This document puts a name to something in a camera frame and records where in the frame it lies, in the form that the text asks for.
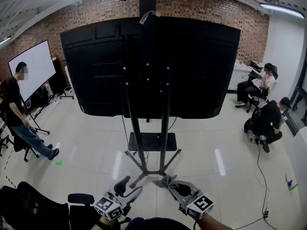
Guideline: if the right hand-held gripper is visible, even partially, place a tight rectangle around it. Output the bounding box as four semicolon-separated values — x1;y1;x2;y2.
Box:
167;180;215;220

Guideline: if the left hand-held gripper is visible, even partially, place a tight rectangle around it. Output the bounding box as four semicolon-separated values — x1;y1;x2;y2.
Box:
93;175;144;221

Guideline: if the grey cloth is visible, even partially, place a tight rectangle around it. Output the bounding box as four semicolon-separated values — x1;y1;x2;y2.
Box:
153;174;179;189

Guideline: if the black TV stand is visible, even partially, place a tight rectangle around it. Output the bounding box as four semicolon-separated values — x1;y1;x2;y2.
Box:
119;0;182;188

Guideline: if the person's left forearm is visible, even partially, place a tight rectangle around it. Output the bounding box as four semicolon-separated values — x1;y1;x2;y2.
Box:
90;216;119;230

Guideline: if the person's right forearm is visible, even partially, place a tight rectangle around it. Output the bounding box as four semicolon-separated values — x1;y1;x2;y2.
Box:
195;216;235;230

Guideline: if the black display stand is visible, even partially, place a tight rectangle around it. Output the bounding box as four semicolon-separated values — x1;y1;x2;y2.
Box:
20;80;51;136

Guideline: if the white whiteboard on stand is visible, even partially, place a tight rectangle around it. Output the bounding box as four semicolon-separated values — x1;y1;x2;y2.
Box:
8;40;57;103

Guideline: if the person's black striped shirt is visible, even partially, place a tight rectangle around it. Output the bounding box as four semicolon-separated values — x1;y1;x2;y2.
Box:
124;216;192;230

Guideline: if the blue green floor object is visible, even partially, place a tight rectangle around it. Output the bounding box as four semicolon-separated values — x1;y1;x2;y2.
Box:
285;173;299;191

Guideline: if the yellow black floor tape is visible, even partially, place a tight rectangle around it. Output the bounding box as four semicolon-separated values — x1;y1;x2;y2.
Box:
3;149;17;189

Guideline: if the large black television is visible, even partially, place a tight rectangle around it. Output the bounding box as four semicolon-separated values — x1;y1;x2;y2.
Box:
59;15;241;119

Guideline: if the white desk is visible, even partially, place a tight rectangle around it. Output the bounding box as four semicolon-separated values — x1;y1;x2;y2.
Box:
227;60;260;91

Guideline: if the white low cabinet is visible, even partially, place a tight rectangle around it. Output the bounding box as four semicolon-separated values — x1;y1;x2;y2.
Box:
64;65;73;87

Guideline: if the dark glass door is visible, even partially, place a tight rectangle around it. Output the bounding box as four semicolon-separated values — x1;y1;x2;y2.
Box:
289;54;307;131

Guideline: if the grey tape strip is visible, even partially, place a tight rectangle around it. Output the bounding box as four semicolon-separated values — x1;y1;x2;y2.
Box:
140;10;161;25

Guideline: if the black television cable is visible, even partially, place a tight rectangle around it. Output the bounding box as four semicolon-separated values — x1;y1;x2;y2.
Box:
121;115;129;146

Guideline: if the black floor cable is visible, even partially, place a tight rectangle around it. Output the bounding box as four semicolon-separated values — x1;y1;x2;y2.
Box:
249;138;272;225

